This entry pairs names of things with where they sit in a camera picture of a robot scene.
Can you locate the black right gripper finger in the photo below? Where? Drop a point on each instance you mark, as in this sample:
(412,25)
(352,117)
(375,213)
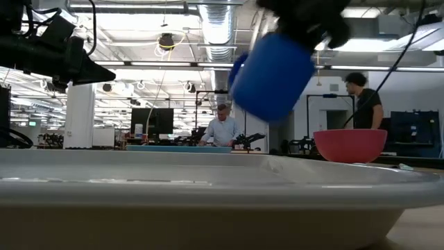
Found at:
(339,33)
(301,38)

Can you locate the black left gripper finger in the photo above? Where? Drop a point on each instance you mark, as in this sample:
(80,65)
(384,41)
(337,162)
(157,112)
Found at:
(90,73)

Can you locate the blue plastic mug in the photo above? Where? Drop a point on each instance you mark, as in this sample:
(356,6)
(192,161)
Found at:
(274,80)

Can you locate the red plastic bowl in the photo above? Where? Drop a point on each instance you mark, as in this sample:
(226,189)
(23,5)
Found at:
(350,146)

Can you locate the black background robot arm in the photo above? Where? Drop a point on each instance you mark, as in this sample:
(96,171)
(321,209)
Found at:
(249,139)
(303,144)

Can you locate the grey plastic tray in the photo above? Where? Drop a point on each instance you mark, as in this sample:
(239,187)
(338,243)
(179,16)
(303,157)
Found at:
(208,215)

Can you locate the white pillar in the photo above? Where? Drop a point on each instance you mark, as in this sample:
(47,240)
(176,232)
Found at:
(79,118)

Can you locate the white canister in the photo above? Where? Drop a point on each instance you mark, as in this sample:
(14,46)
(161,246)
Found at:
(138,130)

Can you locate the long ceiling light bar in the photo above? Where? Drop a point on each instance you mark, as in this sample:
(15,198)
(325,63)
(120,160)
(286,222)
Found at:
(166,64)

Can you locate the black computer monitor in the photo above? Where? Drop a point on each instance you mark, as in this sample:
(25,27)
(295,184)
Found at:
(152,121)

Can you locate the person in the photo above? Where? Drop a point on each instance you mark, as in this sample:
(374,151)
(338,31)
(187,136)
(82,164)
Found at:
(222,132)
(367,107)

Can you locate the black ceiling-hung device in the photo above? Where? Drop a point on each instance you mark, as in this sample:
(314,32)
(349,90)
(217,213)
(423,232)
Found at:
(166,41)

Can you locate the blue storage cabinet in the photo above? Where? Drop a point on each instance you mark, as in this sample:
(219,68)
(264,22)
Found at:
(416,132)

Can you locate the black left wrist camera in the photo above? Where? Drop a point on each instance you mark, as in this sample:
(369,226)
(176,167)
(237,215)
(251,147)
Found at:
(57,27)

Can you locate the black gantry stand frame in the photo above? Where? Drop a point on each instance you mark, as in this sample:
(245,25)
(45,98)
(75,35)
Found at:
(211,91)
(329,95)

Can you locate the silver ventilation duct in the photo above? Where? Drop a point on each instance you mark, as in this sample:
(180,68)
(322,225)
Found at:
(216,31)

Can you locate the black aluminium table frame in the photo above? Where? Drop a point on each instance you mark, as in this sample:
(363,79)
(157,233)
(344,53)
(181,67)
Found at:
(416,161)

